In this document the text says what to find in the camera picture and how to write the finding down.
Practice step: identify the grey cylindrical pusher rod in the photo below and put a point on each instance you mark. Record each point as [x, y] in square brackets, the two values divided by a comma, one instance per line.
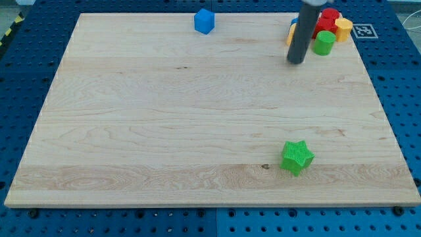
[307, 19]

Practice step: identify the white fiducial marker tag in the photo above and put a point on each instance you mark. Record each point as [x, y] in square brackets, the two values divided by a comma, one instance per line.
[364, 31]

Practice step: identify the yellow hexagon block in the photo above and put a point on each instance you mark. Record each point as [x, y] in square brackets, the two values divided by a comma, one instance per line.
[344, 27]

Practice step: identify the red cylinder block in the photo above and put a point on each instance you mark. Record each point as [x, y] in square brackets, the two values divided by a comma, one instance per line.
[330, 13]

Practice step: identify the green cylinder block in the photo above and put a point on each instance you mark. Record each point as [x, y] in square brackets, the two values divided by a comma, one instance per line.
[324, 42]

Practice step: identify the yellow block behind rod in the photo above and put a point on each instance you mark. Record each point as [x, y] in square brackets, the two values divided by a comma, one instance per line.
[290, 34]

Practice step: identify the blue cube block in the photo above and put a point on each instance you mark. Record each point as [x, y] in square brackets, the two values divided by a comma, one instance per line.
[204, 21]

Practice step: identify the wooden board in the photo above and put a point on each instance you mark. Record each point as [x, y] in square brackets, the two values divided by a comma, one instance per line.
[144, 111]

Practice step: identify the blue block behind rod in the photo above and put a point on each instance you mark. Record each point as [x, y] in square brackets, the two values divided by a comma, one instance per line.
[294, 21]

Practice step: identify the red star block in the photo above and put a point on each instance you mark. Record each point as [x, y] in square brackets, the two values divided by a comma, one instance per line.
[324, 24]

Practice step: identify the green star block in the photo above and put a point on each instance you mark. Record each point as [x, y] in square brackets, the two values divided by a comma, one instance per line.
[296, 156]

